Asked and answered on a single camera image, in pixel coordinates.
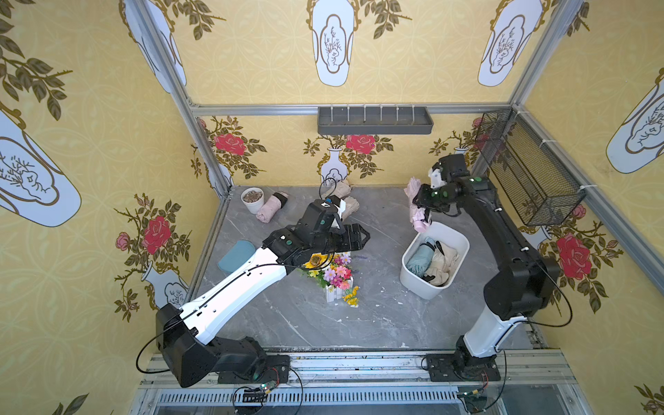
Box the tan umbrella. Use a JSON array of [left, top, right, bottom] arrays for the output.
[[341, 196, 360, 221]]

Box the beige umbrella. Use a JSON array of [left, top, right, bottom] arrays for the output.
[[422, 241, 459, 287]]

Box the mint green umbrella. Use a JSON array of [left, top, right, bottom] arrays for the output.
[[406, 237, 437, 278]]

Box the light pink umbrella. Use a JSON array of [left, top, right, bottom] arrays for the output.
[[256, 191, 288, 223]]

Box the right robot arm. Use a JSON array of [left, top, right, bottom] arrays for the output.
[[413, 176, 560, 381]]

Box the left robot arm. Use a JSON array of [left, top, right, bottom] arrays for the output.
[[156, 196, 370, 387]]

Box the cream folded umbrella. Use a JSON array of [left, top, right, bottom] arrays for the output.
[[325, 180, 353, 199]]

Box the white plastic storage box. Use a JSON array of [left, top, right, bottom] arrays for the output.
[[399, 221, 470, 300]]

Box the artificial flower bouquet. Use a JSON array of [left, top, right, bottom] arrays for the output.
[[304, 252, 359, 308]]

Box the white pot with pebbles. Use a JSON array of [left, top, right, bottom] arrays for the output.
[[240, 187, 265, 214]]

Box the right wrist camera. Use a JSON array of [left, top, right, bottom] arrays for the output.
[[428, 154, 470, 188]]

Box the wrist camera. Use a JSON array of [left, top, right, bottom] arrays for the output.
[[428, 154, 470, 188], [325, 197, 347, 228]]

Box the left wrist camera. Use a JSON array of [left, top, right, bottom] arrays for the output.
[[325, 197, 347, 228]]

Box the black wire mesh basket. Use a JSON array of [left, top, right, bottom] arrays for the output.
[[475, 110, 585, 227]]

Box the grey wall shelf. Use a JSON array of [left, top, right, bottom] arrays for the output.
[[317, 105, 434, 136]]

